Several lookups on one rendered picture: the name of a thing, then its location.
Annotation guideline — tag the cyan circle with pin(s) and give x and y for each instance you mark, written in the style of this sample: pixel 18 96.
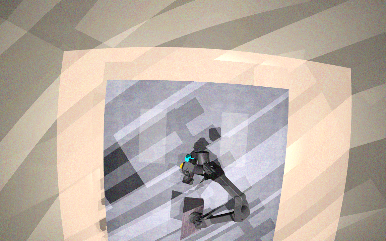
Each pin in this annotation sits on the cyan circle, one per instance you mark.
pixel 187 158

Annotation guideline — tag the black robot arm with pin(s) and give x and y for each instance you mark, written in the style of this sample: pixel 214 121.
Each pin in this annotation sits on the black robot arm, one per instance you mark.
pixel 216 173

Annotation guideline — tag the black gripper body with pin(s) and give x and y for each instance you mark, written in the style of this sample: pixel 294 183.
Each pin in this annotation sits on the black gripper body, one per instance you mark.
pixel 187 179

